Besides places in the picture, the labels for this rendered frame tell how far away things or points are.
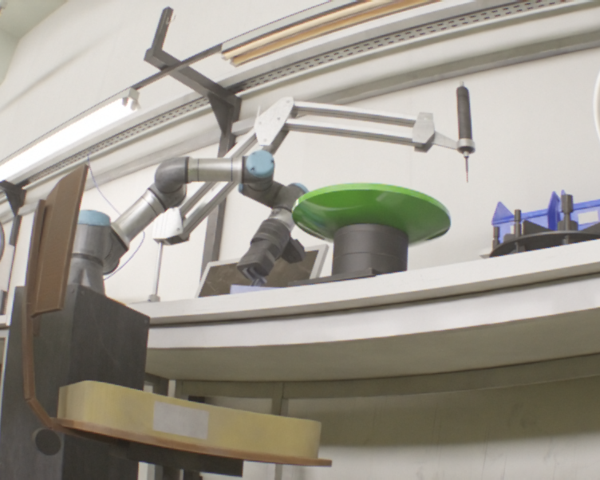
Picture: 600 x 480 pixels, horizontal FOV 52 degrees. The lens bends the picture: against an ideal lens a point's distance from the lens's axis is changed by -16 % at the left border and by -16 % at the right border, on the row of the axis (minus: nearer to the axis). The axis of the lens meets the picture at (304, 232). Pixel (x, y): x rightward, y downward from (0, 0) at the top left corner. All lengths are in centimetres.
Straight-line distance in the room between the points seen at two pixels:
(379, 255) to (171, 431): 60
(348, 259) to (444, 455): 105
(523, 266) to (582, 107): 129
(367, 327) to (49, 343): 63
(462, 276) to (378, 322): 21
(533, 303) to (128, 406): 69
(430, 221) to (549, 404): 93
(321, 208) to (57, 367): 61
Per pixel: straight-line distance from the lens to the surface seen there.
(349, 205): 129
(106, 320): 141
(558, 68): 248
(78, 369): 135
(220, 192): 178
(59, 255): 90
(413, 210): 130
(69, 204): 92
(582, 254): 111
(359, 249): 131
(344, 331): 135
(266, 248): 156
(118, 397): 85
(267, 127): 181
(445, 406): 222
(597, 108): 165
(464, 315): 123
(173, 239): 182
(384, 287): 126
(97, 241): 151
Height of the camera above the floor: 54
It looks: 20 degrees up
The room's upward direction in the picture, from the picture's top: 5 degrees clockwise
